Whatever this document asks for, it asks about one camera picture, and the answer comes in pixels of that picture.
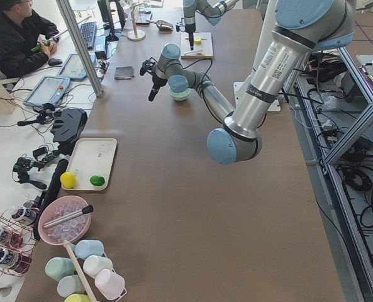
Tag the green ceramic bowl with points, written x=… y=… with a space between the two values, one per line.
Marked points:
x=179 y=96

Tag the teach pendant tablet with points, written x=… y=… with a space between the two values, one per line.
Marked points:
x=49 y=90
x=73 y=68

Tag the bamboo cutting board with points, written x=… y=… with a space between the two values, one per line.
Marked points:
x=206 y=45

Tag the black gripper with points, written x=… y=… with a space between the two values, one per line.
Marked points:
x=158 y=78
x=190 y=30

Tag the beige tray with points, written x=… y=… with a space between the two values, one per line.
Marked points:
x=91 y=156

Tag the green lime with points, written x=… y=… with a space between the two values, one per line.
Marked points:
x=97 y=180

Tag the white cup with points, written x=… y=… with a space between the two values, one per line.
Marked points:
x=94 y=264

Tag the copper wire bottle rack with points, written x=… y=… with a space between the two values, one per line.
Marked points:
x=17 y=240

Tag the grey folded cloth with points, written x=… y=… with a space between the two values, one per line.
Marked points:
x=125 y=72

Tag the seated person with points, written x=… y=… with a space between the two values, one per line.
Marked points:
x=26 y=39

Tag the white ceramic spoon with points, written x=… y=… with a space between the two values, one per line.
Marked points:
x=193 y=52

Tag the yellow cup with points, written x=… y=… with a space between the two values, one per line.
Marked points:
x=76 y=297

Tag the wooden stand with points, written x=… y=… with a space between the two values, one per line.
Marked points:
x=135 y=34

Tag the black keyboard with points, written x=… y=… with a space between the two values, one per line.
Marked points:
x=88 y=32

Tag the green cup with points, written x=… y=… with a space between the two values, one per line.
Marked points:
x=59 y=267

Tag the light blue cup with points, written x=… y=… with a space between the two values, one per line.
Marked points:
x=70 y=285

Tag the pink cup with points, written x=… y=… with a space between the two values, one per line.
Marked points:
x=110 y=284

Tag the yellow lemon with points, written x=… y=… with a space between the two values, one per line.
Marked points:
x=68 y=180

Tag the aluminium frame post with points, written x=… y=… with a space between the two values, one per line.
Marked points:
x=82 y=51

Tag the metal scoop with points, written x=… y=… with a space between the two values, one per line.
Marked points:
x=162 y=25

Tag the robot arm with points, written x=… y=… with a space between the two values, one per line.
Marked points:
x=300 y=27
x=211 y=13

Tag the pink bowl with ice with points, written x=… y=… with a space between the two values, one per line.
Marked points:
x=71 y=230

